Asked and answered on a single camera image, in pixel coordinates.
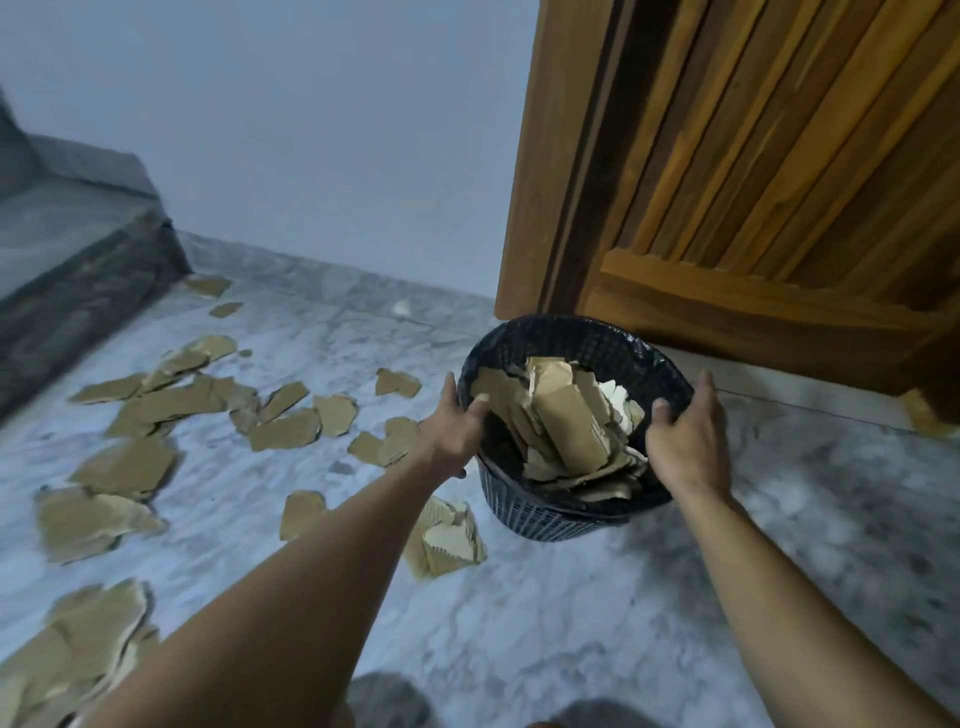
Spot person's right hand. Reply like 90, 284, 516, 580
645, 369, 735, 506

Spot person's left hand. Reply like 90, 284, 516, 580
411, 372, 493, 482

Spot black mesh waste basket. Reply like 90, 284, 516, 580
457, 314, 698, 543

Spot person's right forearm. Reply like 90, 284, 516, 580
673, 483, 957, 728

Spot person's left forearm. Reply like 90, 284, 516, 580
81, 451, 468, 728

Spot heap of cardboard pieces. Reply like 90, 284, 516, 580
470, 356, 651, 503

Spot single brown cardboard fragment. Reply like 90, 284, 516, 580
900, 388, 960, 441

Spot brown wooden door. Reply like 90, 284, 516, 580
576, 0, 960, 410

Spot person's right leg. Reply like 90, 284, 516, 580
553, 697, 665, 728

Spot person's leg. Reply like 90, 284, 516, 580
346, 672, 435, 728
553, 697, 665, 728

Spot person's left leg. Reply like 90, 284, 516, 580
346, 672, 435, 728

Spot scattered torn cardboard scraps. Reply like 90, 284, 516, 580
0, 273, 489, 728

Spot grey stone step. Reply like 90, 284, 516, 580
0, 88, 193, 423

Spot brown wooden door frame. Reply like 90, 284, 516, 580
492, 0, 627, 323

